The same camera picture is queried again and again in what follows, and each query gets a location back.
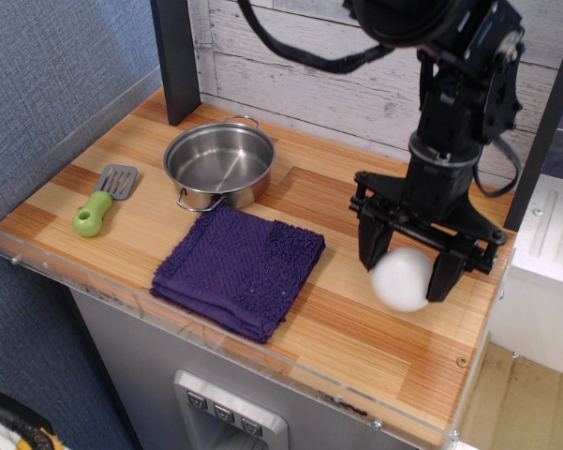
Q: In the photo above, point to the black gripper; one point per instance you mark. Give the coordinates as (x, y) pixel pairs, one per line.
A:
(430, 205)

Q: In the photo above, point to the white toy mushroom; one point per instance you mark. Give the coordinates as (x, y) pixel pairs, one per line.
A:
(400, 279)

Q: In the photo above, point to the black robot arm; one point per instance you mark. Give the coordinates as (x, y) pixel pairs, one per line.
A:
(469, 53)

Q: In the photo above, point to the stainless steel pot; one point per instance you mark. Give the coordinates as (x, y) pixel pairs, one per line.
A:
(226, 162)

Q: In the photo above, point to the white sink drainboard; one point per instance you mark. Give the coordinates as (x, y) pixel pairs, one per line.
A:
(538, 247)

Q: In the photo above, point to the purple folded cloth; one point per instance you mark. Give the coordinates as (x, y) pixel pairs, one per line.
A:
(240, 271)

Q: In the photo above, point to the silver dispenser panel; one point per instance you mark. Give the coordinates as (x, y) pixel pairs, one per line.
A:
(215, 418)

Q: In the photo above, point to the grey toy fridge cabinet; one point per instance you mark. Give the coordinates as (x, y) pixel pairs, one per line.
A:
(142, 359)

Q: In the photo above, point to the green grey toy spatula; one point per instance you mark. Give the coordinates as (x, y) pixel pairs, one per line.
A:
(115, 183)

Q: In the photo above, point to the black yellow object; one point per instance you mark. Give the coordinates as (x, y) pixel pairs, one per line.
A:
(23, 428)

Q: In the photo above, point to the clear acrylic guard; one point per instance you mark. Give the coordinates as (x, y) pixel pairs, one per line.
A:
(335, 340)

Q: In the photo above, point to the dark right shelf post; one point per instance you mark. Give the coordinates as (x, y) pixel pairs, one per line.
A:
(537, 155)

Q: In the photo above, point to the dark shelf post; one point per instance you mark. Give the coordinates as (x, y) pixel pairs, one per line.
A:
(537, 155)
(176, 55)

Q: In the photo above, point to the dark left shelf post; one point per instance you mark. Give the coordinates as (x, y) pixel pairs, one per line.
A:
(176, 55)

